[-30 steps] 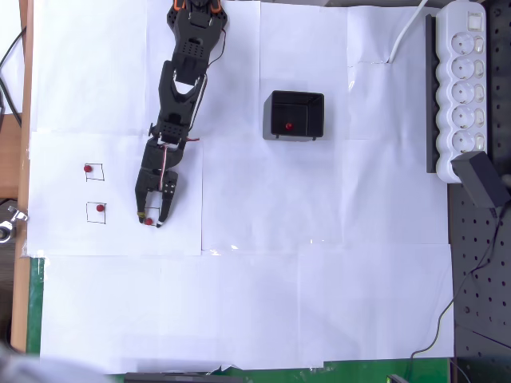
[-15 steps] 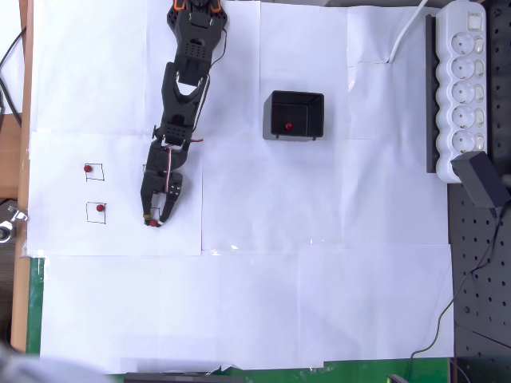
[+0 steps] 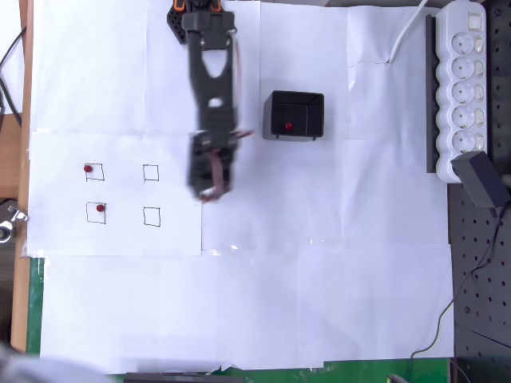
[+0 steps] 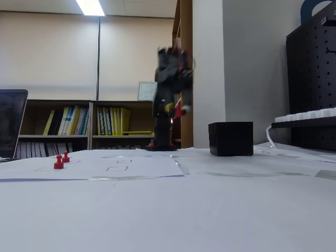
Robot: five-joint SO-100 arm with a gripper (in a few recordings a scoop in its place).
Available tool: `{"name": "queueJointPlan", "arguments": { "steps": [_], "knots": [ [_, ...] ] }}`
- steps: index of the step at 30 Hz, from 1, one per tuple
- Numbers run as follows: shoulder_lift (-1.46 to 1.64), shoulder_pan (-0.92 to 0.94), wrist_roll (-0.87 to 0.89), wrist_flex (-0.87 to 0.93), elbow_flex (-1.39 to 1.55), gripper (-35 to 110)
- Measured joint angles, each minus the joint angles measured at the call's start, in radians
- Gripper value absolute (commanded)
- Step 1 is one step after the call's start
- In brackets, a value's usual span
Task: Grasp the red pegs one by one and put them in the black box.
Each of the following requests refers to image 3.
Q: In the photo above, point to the white power strip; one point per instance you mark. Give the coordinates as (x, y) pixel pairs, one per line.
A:
(463, 91)

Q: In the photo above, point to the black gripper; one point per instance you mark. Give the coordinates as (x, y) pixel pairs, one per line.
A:
(207, 184)

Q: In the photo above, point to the paper sheet with drawn squares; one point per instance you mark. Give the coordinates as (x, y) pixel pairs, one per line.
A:
(120, 239)

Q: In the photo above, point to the black square bin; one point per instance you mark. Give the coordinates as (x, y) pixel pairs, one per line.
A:
(299, 107)

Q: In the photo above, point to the large white paper covering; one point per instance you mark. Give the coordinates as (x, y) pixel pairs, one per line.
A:
(279, 299)

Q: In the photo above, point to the green mat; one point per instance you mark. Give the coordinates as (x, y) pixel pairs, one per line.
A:
(35, 303)

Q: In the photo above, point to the metal clamp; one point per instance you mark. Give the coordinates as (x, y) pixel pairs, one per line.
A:
(18, 215)

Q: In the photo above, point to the blurry grey object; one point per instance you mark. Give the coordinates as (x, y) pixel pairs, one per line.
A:
(36, 369)

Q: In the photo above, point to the black power adapter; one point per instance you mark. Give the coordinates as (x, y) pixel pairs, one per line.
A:
(479, 179)

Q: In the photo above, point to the black flat device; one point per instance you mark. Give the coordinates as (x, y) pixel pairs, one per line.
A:
(179, 378)

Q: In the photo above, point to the dark ribbed object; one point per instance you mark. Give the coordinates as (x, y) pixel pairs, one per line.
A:
(8, 287)

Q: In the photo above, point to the black pegboard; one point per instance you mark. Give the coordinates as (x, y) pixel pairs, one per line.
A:
(479, 319)

